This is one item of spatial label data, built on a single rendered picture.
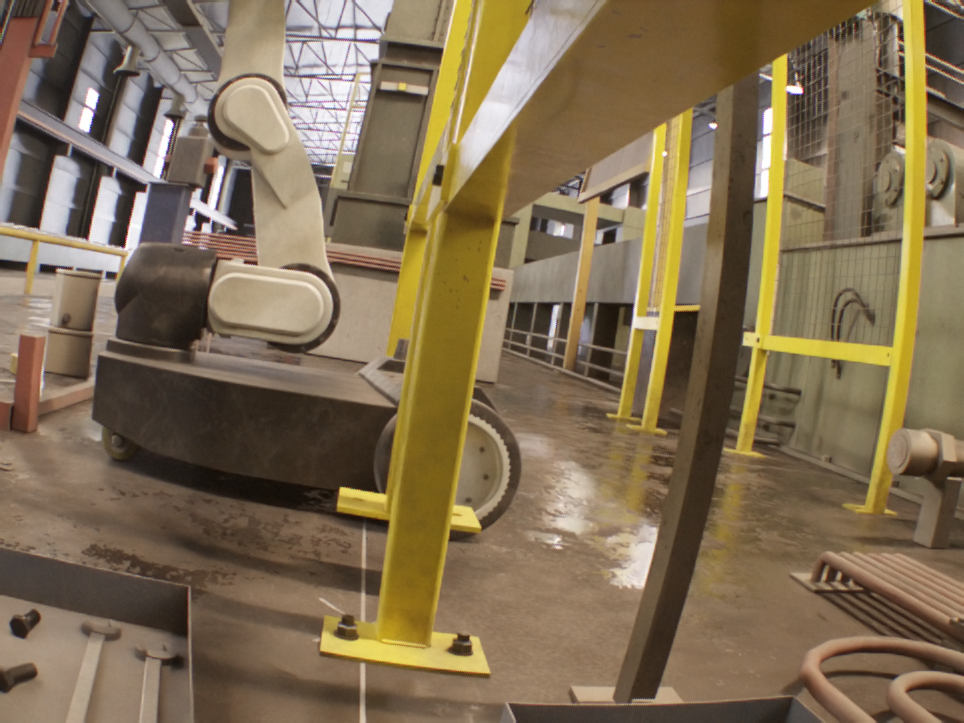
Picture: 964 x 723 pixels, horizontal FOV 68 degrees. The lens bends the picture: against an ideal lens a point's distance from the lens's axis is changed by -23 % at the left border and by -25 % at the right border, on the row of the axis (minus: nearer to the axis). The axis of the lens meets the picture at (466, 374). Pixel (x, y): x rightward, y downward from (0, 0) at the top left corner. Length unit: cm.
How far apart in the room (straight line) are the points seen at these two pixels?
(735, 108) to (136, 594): 64
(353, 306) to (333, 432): 340
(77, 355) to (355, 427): 125
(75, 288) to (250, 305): 109
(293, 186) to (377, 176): 406
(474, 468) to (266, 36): 79
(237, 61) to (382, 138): 408
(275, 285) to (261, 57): 41
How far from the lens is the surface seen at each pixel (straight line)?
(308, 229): 144
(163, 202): 222
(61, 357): 237
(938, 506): 188
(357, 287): 466
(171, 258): 144
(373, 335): 466
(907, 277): 227
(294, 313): 139
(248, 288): 138
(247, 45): 149
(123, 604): 76
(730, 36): 22
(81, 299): 240
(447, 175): 71
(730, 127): 69
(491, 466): 127
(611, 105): 31
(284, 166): 142
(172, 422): 130
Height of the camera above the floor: 30
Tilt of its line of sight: 3 degrees down
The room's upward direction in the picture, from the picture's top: 9 degrees clockwise
